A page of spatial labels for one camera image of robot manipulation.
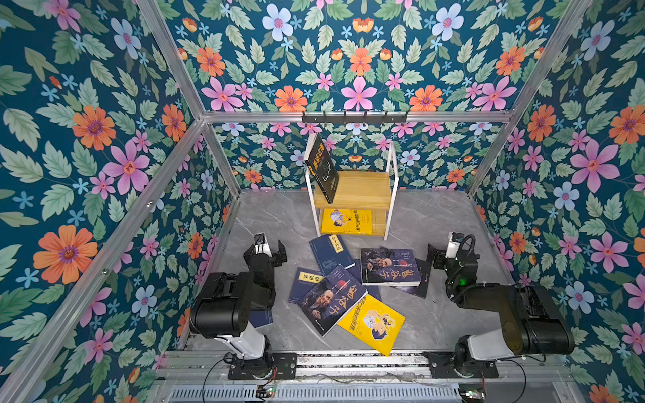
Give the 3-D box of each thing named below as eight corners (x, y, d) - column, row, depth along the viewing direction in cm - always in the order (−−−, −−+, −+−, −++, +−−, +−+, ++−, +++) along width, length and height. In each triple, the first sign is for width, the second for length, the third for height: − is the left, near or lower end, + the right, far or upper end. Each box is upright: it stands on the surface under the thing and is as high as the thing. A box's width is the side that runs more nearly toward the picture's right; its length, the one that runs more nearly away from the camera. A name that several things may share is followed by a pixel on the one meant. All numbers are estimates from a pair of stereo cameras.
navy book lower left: (287, 301, 88) (286, 299, 87) (298, 269, 97) (297, 266, 95) (316, 307, 87) (315, 305, 85) (324, 274, 95) (324, 271, 93)
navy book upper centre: (323, 278, 93) (322, 275, 91) (310, 245, 102) (309, 241, 100) (354, 266, 96) (354, 262, 94) (338, 235, 105) (338, 231, 103)
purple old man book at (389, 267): (362, 287, 91) (362, 282, 88) (360, 252, 100) (360, 248, 97) (418, 286, 91) (420, 282, 88) (411, 252, 100) (413, 247, 97)
